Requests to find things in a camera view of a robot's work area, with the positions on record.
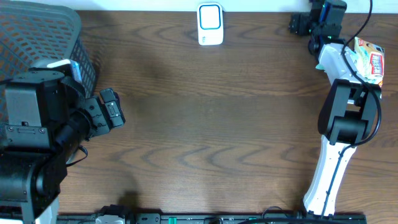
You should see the teal snack packet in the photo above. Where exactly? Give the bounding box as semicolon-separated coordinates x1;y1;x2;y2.
315;63;324;70

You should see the white blue snack bag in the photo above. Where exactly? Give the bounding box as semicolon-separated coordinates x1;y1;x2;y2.
354;37;385;87

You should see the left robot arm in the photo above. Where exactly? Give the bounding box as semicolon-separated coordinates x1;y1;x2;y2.
1;59;126;223

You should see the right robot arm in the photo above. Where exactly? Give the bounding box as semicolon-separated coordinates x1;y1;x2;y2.
289;0;385;219

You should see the white barcode scanner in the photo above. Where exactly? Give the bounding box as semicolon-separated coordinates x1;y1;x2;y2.
197;2;224;45

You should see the grey plastic mesh basket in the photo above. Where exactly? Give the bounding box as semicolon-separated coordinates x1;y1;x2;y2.
1;1;97;127

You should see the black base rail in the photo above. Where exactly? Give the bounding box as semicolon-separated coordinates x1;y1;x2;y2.
56;205;368;224

